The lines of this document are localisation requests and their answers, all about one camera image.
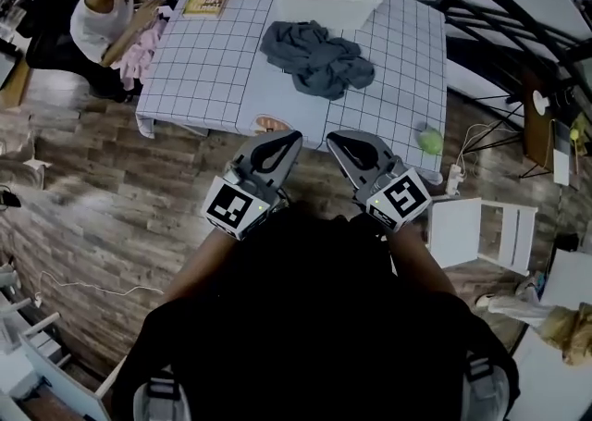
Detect white grid tablecloth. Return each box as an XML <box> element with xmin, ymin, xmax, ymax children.
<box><xmin>134</xmin><ymin>0</ymin><xmax>449</xmax><ymax>187</ymax></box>

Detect person's right forearm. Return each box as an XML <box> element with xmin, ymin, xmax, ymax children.
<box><xmin>388</xmin><ymin>224</ymin><xmax>459</xmax><ymax>298</ymax></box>

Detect white desk lamp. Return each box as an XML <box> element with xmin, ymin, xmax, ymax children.
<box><xmin>531</xmin><ymin>89</ymin><xmax>551</xmax><ymax>116</ymax></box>

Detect black office chair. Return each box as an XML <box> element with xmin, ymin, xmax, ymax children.
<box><xmin>16</xmin><ymin>0</ymin><xmax>93</xmax><ymax>71</ymax></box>

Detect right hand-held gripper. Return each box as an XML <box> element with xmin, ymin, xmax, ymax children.
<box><xmin>326</xmin><ymin>130</ymin><xmax>433</xmax><ymax>233</ymax></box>

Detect white tangled cables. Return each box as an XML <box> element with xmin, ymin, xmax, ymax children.
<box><xmin>455</xmin><ymin>121</ymin><xmax>524</xmax><ymax>180</ymax></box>

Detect small black device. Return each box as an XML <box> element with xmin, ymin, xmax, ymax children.
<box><xmin>552</xmin><ymin>232</ymin><xmax>580</xmax><ymax>254</ymax></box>

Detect green plush ball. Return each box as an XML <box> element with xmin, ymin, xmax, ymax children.
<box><xmin>417</xmin><ymin>127</ymin><xmax>445</xmax><ymax>155</ymax></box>

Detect person's left forearm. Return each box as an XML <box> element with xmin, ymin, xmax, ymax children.
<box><xmin>164</xmin><ymin>229</ymin><xmax>241</xmax><ymax>303</ymax></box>

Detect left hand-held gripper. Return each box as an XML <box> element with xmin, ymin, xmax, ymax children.
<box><xmin>202</xmin><ymin>130</ymin><xmax>303</xmax><ymax>241</ymax></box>

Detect white floor cable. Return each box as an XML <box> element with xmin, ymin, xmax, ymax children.
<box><xmin>32</xmin><ymin>269</ymin><xmax>167</xmax><ymax>309</ymax></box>

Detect pink cloth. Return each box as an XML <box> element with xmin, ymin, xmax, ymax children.
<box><xmin>110</xmin><ymin>16</ymin><xmax>167</xmax><ymax>92</ymax></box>

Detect person's black clothing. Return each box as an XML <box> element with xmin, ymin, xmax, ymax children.
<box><xmin>110</xmin><ymin>199</ymin><xmax>522</xmax><ymax>421</ymax></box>

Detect white desk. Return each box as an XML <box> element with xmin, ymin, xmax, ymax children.
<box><xmin>508</xmin><ymin>247</ymin><xmax>592</xmax><ymax>421</ymax></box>

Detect dark grey garment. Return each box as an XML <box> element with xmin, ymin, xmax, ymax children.
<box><xmin>259</xmin><ymin>19</ymin><xmax>376</xmax><ymax>102</ymax></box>

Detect white power strip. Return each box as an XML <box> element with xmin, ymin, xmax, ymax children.
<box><xmin>445</xmin><ymin>163</ymin><xmax>463</xmax><ymax>197</ymax></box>

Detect grey backpack shoulder strap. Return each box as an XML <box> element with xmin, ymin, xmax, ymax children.
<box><xmin>462</xmin><ymin>352</ymin><xmax>510</xmax><ymax>421</ymax></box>
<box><xmin>133</xmin><ymin>375</ymin><xmax>193</xmax><ymax>421</ymax></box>

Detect brown wooden side table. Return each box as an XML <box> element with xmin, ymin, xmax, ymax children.
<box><xmin>522</xmin><ymin>68</ymin><xmax>559</xmax><ymax>170</ymax></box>

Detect white wooden furniture frame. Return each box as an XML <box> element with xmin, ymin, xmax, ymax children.
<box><xmin>0</xmin><ymin>266</ymin><xmax>115</xmax><ymax>421</ymax></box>

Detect white wooden chair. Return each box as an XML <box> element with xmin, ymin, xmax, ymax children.
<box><xmin>424</xmin><ymin>195</ymin><xmax>539</xmax><ymax>278</ymax></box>

